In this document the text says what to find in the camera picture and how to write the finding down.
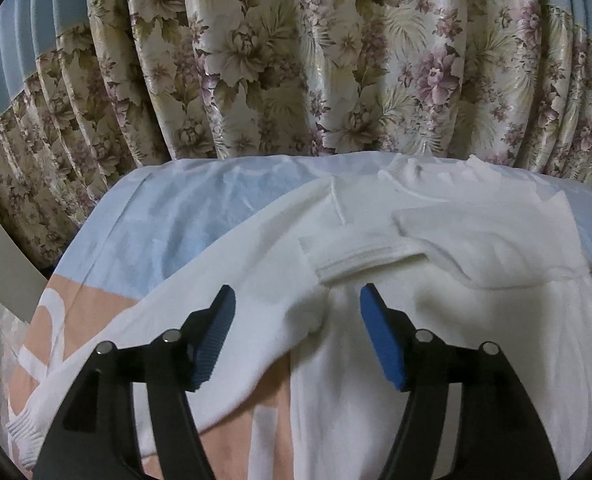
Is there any floral curtain with blue top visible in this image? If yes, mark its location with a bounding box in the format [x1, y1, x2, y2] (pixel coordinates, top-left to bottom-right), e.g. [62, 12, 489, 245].
[0, 0, 592, 268]

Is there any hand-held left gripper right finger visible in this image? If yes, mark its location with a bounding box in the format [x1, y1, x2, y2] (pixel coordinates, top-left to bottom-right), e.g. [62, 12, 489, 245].
[359, 283, 563, 480]

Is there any peach and blue printed blanket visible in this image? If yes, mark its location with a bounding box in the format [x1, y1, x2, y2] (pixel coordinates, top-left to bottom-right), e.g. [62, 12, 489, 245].
[6, 152, 592, 480]

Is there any white knit sweater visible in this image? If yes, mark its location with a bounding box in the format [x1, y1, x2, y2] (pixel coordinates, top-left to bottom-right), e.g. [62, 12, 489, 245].
[6, 155, 592, 480]

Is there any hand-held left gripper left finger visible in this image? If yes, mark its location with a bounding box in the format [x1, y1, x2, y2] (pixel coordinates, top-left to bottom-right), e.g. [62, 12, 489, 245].
[32, 284, 237, 480]

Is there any grey flat board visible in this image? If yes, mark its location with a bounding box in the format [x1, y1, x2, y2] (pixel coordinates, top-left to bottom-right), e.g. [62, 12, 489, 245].
[0, 189, 43, 322]

